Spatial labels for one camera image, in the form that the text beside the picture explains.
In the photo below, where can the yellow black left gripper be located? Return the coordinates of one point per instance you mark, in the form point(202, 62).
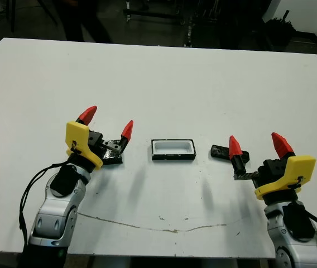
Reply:
point(77, 139)

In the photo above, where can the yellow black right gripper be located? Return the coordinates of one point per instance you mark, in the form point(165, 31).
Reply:
point(298, 170)

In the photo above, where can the black box lid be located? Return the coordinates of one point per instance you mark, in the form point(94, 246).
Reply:
point(111, 159)

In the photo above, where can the black camera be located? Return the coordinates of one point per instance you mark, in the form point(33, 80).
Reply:
point(218, 151)

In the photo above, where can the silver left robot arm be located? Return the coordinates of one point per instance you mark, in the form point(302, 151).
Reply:
point(55, 217)

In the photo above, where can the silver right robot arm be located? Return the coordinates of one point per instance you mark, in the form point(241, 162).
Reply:
point(281, 251)

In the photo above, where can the black box with white liner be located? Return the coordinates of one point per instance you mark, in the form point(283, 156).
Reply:
point(172, 147)

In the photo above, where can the person in dark trousers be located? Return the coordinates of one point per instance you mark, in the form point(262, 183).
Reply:
point(74, 25)

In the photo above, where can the black slanted stand leg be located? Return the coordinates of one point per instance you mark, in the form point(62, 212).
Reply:
point(51, 12)

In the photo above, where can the black wheeled cart frame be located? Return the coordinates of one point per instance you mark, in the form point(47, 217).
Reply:
point(153, 12)

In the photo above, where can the grey metal stand post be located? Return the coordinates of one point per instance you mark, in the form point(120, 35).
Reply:
point(189, 33)

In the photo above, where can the black bundle by wall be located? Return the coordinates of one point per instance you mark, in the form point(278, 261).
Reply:
point(281, 28)

